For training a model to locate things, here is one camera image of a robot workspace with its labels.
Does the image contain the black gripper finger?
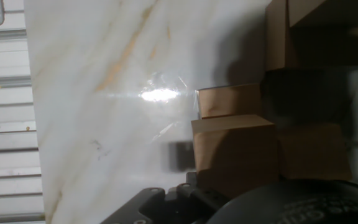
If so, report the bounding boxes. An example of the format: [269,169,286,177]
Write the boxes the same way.
[99,171,231,224]

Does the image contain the medium wooden cube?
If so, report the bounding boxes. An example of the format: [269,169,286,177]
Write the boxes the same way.
[196,83,264,119]
[190,114,281,200]
[277,123,353,182]

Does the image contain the marble pattern mat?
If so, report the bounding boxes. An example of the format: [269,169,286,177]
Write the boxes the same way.
[23,0,358,224]

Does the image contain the large wooden cube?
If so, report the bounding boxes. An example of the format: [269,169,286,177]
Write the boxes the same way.
[265,0,358,71]

